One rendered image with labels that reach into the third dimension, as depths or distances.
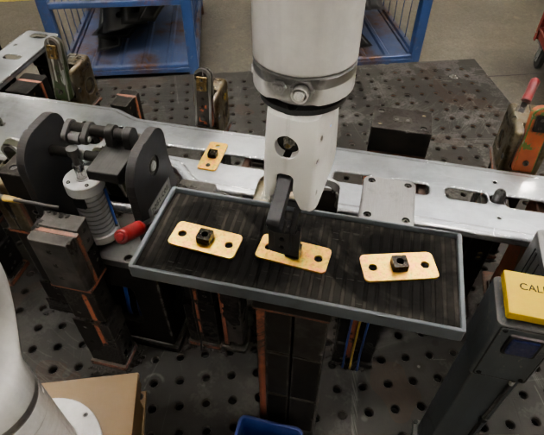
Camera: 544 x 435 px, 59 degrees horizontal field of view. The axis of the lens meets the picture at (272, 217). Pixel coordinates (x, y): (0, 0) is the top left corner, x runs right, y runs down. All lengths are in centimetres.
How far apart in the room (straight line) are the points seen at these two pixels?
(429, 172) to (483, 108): 84
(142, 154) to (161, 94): 107
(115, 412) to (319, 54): 71
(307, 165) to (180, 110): 127
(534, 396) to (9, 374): 89
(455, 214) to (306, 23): 60
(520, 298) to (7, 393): 60
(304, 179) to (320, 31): 12
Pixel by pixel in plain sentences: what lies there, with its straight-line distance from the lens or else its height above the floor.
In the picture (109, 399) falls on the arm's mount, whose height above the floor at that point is 79.
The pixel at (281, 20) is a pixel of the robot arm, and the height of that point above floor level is 145.
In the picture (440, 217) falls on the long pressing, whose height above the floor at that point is 100.
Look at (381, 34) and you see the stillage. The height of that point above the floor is 16.
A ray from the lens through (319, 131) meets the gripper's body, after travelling 39.
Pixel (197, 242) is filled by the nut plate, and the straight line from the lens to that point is 58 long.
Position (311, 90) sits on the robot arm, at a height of 140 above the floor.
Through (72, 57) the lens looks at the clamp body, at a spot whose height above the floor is 104.
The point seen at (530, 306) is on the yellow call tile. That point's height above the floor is 116.
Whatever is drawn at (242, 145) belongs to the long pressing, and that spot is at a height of 100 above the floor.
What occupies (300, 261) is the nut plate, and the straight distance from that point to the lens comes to 56.
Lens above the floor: 159
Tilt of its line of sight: 46 degrees down
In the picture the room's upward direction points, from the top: straight up
